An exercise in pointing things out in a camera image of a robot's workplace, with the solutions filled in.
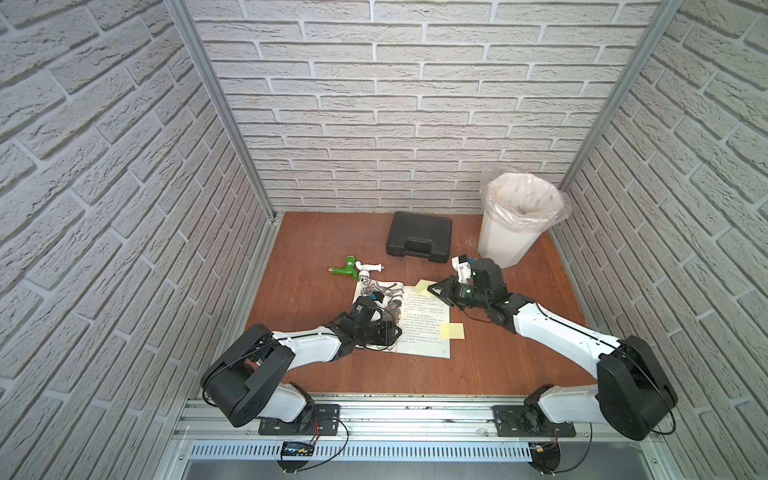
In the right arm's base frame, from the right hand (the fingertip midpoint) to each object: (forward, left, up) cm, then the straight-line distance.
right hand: (430, 287), depth 82 cm
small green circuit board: (-34, +36, -15) cm, 52 cm away
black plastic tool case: (+27, -1, -8) cm, 28 cm away
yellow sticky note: (+2, +2, -1) cm, 3 cm away
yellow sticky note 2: (-7, -7, -15) cm, 18 cm away
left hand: (-5, +12, -12) cm, 18 cm away
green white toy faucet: (+16, +23, -12) cm, 30 cm away
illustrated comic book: (-1, +3, -14) cm, 14 cm away
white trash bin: (+16, -26, -2) cm, 30 cm away
